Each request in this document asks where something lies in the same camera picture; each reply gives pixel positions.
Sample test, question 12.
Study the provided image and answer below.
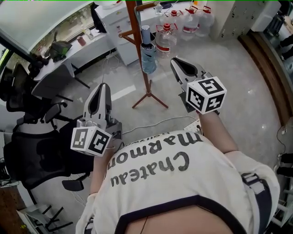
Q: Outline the white water dispenser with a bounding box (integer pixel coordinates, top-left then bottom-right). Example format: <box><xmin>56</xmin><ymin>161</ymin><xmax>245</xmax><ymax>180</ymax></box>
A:
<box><xmin>95</xmin><ymin>2</ymin><xmax>142</xmax><ymax>66</ymax></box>

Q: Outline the person's right forearm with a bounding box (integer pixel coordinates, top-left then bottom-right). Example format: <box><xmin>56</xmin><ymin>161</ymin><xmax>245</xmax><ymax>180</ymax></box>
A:
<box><xmin>197</xmin><ymin>111</ymin><xmax>239</xmax><ymax>154</ymax></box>

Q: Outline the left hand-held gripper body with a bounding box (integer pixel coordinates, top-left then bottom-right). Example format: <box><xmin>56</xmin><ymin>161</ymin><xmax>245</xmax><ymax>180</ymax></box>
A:
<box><xmin>70</xmin><ymin>113</ymin><xmax>124</xmax><ymax>157</ymax></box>

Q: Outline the large dark-framed window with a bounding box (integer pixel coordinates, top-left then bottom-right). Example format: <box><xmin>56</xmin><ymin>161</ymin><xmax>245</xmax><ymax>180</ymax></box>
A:
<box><xmin>0</xmin><ymin>1</ymin><xmax>97</xmax><ymax>69</ymax></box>

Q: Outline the white boxy appliance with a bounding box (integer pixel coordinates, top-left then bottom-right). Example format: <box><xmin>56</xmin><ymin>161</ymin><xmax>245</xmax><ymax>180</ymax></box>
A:
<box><xmin>250</xmin><ymin>1</ymin><xmax>282</xmax><ymax>32</ymax></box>

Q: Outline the person's chest skin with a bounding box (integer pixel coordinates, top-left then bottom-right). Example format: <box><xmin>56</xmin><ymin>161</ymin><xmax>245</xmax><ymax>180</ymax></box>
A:
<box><xmin>127</xmin><ymin>205</ymin><xmax>232</xmax><ymax>234</ymax></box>

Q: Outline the brown wooden ledge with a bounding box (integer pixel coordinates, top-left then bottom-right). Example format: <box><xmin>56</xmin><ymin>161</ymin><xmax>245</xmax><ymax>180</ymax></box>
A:
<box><xmin>237</xmin><ymin>29</ymin><xmax>293</xmax><ymax>127</ymax></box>

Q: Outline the white floor cable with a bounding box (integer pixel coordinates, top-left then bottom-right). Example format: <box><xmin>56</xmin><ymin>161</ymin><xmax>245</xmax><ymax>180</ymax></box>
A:
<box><xmin>122</xmin><ymin>115</ymin><xmax>198</xmax><ymax>135</ymax></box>

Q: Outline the black tabletop device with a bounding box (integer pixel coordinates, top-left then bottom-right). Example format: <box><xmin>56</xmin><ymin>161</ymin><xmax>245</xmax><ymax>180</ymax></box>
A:
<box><xmin>27</xmin><ymin>54</ymin><xmax>50</xmax><ymax>77</ymax></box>

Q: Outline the dark green bag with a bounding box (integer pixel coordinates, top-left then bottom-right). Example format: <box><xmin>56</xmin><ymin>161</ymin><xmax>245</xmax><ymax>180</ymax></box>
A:
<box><xmin>44</xmin><ymin>31</ymin><xmax>73</xmax><ymax>62</ymax></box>

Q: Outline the dark shoulder strap with buckle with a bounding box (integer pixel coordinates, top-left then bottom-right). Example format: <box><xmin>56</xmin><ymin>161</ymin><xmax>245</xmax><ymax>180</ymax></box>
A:
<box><xmin>241</xmin><ymin>172</ymin><xmax>279</xmax><ymax>229</ymax></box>

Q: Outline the small clear plastic bottle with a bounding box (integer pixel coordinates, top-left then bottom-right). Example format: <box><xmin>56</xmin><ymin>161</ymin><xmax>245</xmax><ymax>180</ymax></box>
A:
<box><xmin>83</xmin><ymin>28</ymin><xmax>94</xmax><ymax>41</ymax></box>

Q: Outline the person's left forearm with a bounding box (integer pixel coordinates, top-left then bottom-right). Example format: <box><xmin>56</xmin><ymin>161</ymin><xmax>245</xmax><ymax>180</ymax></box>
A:
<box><xmin>90</xmin><ymin>146</ymin><xmax>116</xmax><ymax>195</ymax></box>

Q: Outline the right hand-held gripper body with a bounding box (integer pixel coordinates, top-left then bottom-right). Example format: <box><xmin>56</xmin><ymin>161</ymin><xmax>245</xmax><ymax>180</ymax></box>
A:
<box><xmin>178</xmin><ymin>72</ymin><xmax>228</xmax><ymax>115</ymax></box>

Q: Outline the wide white roller blind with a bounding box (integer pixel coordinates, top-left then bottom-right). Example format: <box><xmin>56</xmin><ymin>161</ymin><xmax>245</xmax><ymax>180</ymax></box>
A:
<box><xmin>0</xmin><ymin>1</ymin><xmax>95</xmax><ymax>53</ymax></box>

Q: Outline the wooden coat stand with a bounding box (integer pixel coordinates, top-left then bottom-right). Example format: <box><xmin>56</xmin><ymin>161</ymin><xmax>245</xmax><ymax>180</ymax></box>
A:
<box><xmin>118</xmin><ymin>0</ymin><xmax>169</xmax><ymax>109</ymax></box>

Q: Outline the white power strip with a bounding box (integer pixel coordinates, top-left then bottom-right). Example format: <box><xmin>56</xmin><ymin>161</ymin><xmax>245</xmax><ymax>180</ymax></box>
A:
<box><xmin>183</xmin><ymin>118</ymin><xmax>203</xmax><ymax>133</ymax></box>

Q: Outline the clear water jug red label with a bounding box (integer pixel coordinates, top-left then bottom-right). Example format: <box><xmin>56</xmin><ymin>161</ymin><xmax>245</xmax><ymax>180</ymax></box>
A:
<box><xmin>155</xmin><ymin>22</ymin><xmax>179</xmax><ymax>59</ymax></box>
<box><xmin>163</xmin><ymin>9</ymin><xmax>184</xmax><ymax>25</ymax></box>
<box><xmin>182</xmin><ymin>6</ymin><xmax>199</xmax><ymax>41</ymax></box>
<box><xmin>195</xmin><ymin>5</ymin><xmax>215</xmax><ymax>37</ymax></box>

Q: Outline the grey shell chair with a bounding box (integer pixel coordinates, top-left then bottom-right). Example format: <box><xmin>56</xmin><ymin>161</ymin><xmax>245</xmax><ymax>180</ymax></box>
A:
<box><xmin>31</xmin><ymin>64</ymin><xmax>75</xmax><ymax>102</ymax></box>

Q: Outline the grey locker cabinet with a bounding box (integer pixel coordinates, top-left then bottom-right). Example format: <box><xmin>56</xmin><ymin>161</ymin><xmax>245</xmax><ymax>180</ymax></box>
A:
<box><xmin>207</xmin><ymin>0</ymin><xmax>259</xmax><ymax>42</ymax></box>

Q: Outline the small glass flask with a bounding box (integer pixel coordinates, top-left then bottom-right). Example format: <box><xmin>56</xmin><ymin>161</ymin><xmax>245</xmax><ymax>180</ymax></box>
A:
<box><xmin>153</xmin><ymin>2</ymin><xmax>163</xmax><ymax>16</ymax></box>

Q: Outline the black mesh office chair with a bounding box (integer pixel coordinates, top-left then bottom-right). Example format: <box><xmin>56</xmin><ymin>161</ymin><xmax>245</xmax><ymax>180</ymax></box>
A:
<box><xmin>0</xmin><ymin>62</ymin><xmax>35</xmax><ymax>112</ymax></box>
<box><xmin>2</xmin><ymin>118</ymin><xmax>98</xmax><ymax>205</ymax></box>
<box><xmin>12</xmin><ymin>100</ymin><xmax>74</xmax><ymax>133</ymax></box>

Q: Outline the person's white printed shirt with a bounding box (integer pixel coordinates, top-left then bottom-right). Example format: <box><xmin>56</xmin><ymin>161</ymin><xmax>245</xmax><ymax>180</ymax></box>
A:
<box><xmin>75</xmin><ymin>129</ymin><xmax>281</xmax><ymax>234</ymax></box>

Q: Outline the black bag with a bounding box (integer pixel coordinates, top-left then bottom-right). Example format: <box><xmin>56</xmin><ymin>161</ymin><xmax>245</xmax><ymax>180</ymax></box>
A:
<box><xmin>90</xmin><ymin>3</ymin><xmax>107</xmax><ymax>34</ymax></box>

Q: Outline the clear water bottle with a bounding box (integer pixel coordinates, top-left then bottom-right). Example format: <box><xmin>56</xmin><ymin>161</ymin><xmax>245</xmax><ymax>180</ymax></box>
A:
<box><xmin>135</xmin><ymin>9</ymin><xmax>158</xmax><ymax>74</ymax></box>

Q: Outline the white desk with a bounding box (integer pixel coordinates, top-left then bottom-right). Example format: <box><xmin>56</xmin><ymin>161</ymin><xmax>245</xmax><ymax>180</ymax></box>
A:
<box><xmin>32</xmin><ymin>31</ymin><xmax>116</xmax><ymax>92</ymax></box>

